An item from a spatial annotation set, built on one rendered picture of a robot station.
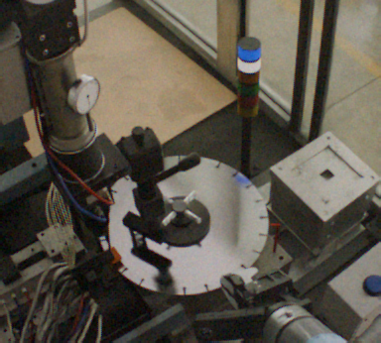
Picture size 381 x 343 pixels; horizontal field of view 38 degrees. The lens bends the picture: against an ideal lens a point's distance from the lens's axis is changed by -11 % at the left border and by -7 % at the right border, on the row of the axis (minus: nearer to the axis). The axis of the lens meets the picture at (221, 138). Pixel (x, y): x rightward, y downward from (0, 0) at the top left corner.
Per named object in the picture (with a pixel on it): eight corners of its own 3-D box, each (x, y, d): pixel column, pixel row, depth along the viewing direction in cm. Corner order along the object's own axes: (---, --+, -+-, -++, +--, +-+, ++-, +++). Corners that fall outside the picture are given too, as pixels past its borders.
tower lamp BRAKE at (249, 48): (250, 45, 121) (251, 34, 119) (265, 56, 119) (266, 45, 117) (233, 53, 120) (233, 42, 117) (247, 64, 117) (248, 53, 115)
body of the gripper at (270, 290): (283, 300, 95) (317, 330, 84) (236, 320, 92) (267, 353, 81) (275, 264, 93) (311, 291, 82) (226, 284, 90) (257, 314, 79)
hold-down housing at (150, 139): (160, 195, 103) (148, 113, 88) (171, 215, 100) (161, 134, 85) (131, 207, 101) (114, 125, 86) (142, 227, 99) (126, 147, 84)
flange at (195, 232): (162, 192, 119) (161, 185, 117) (217, 205, 117) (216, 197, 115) (145, 237, 112) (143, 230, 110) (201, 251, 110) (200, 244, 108)
